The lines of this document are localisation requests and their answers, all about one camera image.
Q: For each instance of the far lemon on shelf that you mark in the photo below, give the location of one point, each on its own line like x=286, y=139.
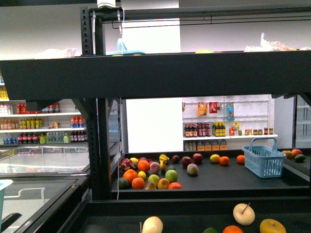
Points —
x=215, y=158

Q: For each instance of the blue basket on far shelf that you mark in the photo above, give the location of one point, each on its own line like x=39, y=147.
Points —
x=264, y=161

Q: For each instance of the far green apple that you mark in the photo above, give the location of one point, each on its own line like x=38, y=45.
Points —
x=171, y=175

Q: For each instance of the orange near tray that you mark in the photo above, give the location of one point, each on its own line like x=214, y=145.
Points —
x=232, y=229

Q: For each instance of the white pear with stem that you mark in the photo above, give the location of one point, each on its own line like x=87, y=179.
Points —
x=244, y=214

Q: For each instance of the far pink dragon fruit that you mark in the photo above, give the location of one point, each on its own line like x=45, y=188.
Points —
x=126, y=164

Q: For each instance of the yellow apple right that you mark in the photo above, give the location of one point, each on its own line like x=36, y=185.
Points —
x=271, y=226

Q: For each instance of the white pear left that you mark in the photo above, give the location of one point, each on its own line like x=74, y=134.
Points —
x=152, y=224

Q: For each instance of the far orange beside lemon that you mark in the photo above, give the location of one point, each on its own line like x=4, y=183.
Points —
x=224, y=161

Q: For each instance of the glass freezer chest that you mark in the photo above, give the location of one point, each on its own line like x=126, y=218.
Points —
x=48, y=183

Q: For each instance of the green lime upper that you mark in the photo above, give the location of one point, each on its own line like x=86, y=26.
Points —
x=210, y=230

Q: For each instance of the far dark red apple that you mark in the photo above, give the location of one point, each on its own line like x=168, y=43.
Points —
x=186, y=160

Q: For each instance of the black metal shelf rack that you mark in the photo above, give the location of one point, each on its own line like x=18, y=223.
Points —
x=105, y=78

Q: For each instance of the light blue shopping basket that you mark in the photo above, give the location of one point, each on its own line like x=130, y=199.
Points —
x=4, y=183

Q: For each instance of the far orange near basket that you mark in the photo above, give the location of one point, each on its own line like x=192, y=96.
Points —
x=240, y=159

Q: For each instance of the white sauce shelf unit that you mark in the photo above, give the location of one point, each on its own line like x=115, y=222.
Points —
x=227, y=122

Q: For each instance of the far large orange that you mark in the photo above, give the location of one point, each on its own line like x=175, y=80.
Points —
x=143, y=165

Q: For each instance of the far peach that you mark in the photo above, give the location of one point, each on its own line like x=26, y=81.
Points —
x=192, y=169

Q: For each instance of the white drinks shelf unit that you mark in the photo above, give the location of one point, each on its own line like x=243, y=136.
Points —
x=58, y=123

